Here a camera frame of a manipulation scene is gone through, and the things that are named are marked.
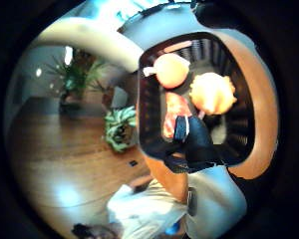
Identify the red and orange fruit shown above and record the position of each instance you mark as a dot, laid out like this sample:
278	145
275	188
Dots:
174	106

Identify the bumpy yellow-orange fruit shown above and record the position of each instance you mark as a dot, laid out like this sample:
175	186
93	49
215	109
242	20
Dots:
212	94

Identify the black slatted plastic basket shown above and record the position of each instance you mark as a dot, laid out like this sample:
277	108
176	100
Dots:
149	109

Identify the black floor socket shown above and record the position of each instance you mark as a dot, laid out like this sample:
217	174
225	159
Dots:
133	163

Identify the smooth orange fruit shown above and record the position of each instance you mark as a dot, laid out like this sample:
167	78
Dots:
171	71

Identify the green and white leafy plant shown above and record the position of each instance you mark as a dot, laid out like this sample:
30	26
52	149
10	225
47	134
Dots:
119	127

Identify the the person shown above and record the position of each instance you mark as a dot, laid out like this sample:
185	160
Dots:
146	209

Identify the tall green potted plant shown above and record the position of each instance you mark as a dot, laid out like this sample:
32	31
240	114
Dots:
74	78

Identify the white table edge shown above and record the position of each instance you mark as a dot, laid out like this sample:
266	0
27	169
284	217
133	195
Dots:
89	36

